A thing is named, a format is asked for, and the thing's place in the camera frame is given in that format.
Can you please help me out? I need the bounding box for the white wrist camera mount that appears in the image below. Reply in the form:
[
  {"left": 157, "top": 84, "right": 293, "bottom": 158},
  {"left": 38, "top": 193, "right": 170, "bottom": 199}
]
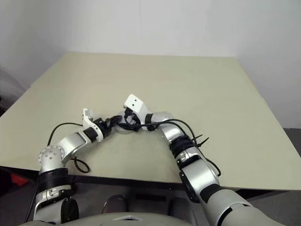
[
  {"left": 124, "top": 94, "right": 154, "bottom": 123},
  {"left": 82, "top": 108, "right": 104, "bottom": 142}
]

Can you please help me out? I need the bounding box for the black table frame rail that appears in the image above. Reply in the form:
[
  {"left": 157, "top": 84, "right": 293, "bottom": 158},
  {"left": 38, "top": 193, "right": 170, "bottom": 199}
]
[{"left": 67, "top": 174, "right": 238, "bottom": 192}]

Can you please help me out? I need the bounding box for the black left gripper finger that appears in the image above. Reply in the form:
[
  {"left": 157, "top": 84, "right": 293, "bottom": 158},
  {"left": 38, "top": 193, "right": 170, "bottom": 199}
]
[{"left": 105, "top": 114, "right": 124, "bottom": 125}]

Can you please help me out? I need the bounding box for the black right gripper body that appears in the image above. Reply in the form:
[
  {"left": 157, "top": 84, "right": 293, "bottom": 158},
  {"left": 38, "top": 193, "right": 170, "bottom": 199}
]
[{"left": 122, "top": 107, "right": 142, "bottom": 127}]

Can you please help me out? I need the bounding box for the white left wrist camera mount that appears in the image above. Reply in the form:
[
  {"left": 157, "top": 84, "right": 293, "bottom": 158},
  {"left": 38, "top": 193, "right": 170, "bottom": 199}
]
[{"left": 82, "top": 108, "right": 104, "bottom": 142}]

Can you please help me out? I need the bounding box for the black zip tie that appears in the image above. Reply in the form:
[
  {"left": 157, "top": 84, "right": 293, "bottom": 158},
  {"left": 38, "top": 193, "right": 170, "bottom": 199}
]
[{"left": 191, "top": 134, "right": 210, "bottom": 149}]

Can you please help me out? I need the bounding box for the grey robot torso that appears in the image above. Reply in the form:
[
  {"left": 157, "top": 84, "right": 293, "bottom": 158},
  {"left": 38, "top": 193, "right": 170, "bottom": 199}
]
[{"left": 23, "top": 207, "right": 214, "bottom": 226}]

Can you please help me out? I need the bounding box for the dark brown rounded shape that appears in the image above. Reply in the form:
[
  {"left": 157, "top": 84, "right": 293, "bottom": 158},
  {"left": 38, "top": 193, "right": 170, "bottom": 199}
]
[{"left": 103, "top": 194, "right": 129, "bottom": 215}]

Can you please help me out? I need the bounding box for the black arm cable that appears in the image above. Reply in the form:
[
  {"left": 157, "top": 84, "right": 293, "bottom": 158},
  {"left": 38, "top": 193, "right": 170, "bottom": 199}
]
[
  {"left": 131, "top": 118, "right": 222, "bottom": 178},
  {"left": 48, "top": 122, "right": 91, "bottom": 173}
]

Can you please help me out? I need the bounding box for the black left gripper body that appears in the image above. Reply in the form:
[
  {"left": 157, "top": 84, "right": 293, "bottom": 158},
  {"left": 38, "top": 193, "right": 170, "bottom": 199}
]
[{"left": 95, "top": 118, "right": 114, "bottom": 140}]

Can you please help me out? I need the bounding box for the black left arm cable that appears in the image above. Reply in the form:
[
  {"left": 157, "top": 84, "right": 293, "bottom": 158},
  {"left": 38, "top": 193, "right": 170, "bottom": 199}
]
[{"left": 48, "top": 122, "right": 91, "bottom": 173}]

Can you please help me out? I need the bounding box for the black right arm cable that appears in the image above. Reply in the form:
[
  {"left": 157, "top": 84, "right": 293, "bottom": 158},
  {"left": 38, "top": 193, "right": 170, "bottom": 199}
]
[{"left": 131, "top": 118, "right": 222, "bottom": 178}]

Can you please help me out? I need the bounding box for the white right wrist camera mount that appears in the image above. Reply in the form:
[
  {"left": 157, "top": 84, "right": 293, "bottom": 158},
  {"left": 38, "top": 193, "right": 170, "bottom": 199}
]
[{"left": 124, "top": 94, "right": 154, "bottom": 123}]

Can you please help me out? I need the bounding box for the red object under table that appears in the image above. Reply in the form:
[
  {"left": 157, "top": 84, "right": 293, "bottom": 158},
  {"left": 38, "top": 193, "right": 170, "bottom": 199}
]
[{"left": 8, "top": 172, "right": 40, "bottom": 187}]

